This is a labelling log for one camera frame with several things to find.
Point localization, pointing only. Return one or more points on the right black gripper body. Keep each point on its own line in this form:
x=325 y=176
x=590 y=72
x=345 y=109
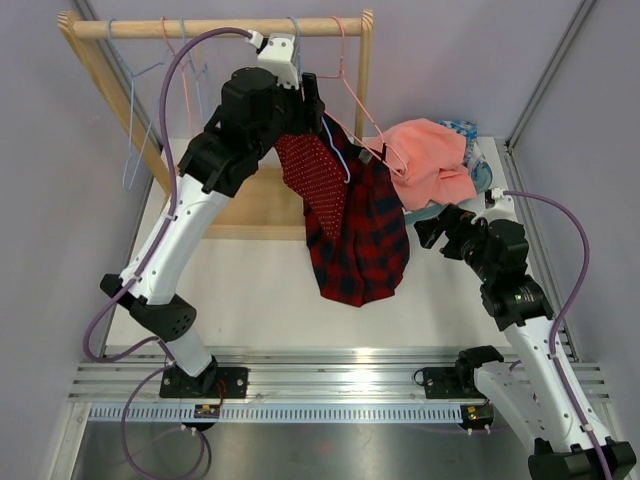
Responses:
x=469 y=238

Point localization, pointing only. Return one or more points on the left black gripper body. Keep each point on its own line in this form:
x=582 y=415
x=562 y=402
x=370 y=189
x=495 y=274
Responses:
x=288 y=118

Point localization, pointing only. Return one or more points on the red polka dot garment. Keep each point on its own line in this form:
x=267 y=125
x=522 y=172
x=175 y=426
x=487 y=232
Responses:
x=311 y=171

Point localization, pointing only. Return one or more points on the light blue hanger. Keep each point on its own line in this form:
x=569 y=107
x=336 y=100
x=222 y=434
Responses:
x=136 y=112
x=325 y=125
x=192 y=74

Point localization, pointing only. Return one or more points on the pink pleated skirt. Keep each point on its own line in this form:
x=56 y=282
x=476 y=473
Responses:
x=426 y=161

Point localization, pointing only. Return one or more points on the blue floral garment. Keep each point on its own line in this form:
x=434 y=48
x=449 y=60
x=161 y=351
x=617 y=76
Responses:
x=469 y=130

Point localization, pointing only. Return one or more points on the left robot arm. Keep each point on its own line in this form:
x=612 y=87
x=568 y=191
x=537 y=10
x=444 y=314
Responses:
x=211 y=172

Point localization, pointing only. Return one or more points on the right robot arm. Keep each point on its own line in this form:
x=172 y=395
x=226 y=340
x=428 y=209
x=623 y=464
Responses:
x=552 y=416

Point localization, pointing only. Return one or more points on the red plaid skirt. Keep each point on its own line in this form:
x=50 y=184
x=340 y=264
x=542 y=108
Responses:
x=367 y=262

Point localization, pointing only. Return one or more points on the teal plastic bin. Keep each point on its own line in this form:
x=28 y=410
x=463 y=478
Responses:
x=481 y=175

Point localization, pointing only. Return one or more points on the wooden clothes rack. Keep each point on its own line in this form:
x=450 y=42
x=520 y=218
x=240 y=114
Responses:
x=264 y=209

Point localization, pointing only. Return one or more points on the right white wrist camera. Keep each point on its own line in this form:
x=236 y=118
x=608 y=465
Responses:
x=498 y=206

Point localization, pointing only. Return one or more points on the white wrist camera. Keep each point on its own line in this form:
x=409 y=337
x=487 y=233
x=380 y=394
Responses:
x=278 y=55
x=498 y=206

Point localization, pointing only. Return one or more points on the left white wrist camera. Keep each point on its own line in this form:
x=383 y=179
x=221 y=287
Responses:
x=278 y=55

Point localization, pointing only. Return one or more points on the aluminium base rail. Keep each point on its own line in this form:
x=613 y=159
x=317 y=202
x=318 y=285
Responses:
x=304 y=375

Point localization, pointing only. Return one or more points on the white slotted cable duct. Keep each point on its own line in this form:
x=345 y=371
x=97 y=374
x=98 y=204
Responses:
x=279 y=413

